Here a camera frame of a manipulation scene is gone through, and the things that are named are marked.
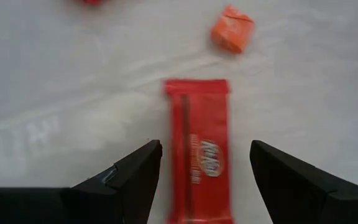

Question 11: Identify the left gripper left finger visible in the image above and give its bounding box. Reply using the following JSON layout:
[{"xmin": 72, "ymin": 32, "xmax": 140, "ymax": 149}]
[{"xmin": 0, "ymin": 139, "xmax": 163, "ymax": 224}]

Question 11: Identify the red KitKat bar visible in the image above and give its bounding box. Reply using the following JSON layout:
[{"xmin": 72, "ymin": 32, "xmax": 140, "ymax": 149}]
[
  {"xmin": 162, "ymin": 78, "xmax": 234, "ymax": 224},
  {"xmin": 75, "ymin": 0, "xmax": 104, "ymax": 6}
]

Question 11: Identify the small orange square candy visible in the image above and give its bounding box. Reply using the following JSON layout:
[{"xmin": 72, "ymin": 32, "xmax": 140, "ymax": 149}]
[{"xmin": 210, "ymin": 4, "xmax": 256, "ymax": 54}]

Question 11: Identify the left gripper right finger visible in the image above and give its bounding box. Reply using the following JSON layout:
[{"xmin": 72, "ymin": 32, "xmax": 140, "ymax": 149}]
[{"xmin": 249, "ymin": 139, "xmax": 358, "ymax": 224}]

